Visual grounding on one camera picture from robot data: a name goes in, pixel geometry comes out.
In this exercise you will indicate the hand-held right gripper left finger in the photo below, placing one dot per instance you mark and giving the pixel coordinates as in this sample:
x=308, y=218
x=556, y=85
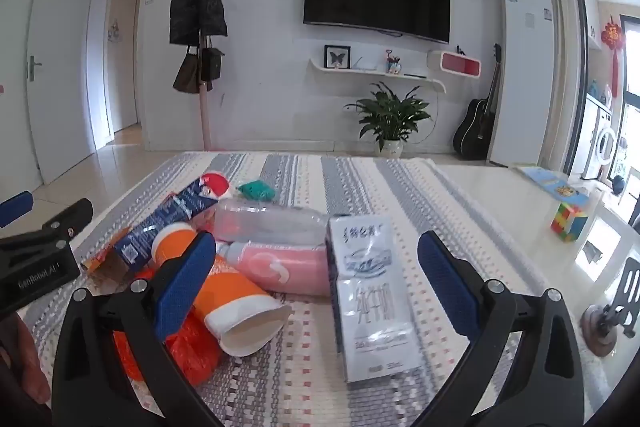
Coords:
x=185, y=279

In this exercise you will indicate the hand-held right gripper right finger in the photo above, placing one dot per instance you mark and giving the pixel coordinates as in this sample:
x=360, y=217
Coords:
x=447, y=287

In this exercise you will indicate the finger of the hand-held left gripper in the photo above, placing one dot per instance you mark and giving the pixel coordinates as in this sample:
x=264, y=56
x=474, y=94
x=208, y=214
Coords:
x=70, y=218
x=15, y=208

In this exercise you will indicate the orange paper cup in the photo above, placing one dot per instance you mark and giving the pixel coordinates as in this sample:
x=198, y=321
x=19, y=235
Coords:
x=235, y=302

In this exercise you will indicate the blue toothpaste box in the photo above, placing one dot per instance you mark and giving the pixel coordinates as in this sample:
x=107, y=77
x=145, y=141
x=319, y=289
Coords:
x=165, y=222

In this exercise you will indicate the orange-red plastic bag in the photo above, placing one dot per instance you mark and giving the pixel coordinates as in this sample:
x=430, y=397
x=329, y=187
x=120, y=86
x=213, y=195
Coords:
x=192, y=352

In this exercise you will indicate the white milk carton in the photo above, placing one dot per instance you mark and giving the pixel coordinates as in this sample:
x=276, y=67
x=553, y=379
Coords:
x=375, y=307

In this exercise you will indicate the red and white paper bag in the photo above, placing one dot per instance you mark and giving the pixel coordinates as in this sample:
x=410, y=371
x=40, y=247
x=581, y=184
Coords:
x=215, y=184

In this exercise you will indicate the clear plastic bottle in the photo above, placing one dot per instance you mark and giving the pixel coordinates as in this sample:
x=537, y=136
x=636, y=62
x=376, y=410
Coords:
x=270, y=222

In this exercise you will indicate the pink plastic bottle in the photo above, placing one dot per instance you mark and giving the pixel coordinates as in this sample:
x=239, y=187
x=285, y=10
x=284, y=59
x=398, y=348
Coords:
x=290, y=269

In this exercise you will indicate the teal wrapper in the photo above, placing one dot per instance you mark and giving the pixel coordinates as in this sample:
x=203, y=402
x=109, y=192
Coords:
x=256, y=190

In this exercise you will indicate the person's left hand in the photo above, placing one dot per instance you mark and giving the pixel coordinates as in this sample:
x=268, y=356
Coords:
x=25, y=357

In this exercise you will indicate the white door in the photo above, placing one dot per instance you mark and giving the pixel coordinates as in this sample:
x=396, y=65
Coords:
x=65, y=82

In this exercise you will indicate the colourful puzzle cube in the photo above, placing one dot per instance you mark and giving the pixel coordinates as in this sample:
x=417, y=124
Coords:
x=569, y=222

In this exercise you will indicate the blue picture book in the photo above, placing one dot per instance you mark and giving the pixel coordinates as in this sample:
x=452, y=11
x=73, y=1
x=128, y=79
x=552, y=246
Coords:
x=555, y=184

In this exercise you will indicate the white plant pot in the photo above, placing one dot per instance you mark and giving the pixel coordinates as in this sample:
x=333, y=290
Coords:
x=391, y=148

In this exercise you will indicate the black suction phone holder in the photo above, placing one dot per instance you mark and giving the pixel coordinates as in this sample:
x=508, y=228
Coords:
x=597, y=327

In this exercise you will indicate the black acoustic guitar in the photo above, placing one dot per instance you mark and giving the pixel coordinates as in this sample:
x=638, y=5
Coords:
x=472, y=132

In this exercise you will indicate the striped woven mat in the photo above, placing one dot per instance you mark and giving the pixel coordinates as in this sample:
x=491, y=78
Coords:
x=310, y=177

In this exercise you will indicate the pink coat rack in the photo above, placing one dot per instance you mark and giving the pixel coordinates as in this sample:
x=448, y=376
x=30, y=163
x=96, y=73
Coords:
x=205, y=117

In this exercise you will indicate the green houseplant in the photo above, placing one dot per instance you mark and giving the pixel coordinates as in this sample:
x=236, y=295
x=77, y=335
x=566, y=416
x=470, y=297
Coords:
x=392, y=112

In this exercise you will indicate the brown handbag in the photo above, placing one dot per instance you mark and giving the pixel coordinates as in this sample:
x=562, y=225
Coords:
x=186, y=74

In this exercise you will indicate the dark round object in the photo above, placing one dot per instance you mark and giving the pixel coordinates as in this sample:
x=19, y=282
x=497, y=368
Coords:
x=620, y=185

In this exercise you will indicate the black handbag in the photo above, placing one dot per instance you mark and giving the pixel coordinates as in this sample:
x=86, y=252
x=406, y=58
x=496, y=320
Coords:
x=211, y=63

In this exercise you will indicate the white washing machine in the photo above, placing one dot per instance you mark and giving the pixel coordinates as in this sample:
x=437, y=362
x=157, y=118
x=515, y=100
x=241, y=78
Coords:
x=602, y=142

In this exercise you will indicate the red oval shelf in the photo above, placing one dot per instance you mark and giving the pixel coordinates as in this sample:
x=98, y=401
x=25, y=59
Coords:
x=457, y=65

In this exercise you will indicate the colourful figurine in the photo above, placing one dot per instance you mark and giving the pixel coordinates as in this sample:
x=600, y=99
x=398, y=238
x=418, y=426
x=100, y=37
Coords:
x=394, y=63

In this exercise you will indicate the white refrigerator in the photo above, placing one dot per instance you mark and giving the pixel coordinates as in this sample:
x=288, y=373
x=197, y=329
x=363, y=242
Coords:
x=520, y=67

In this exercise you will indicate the white wavy shelf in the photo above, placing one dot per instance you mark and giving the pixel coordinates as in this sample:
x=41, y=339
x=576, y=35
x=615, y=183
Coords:
x=350, y=74

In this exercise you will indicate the framed butterfly picture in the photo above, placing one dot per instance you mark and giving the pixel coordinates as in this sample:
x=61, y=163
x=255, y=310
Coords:
x=337, y=57

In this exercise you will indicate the red knot hanging ornament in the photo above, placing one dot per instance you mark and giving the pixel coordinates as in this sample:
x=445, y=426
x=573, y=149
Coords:
x=611, y=38

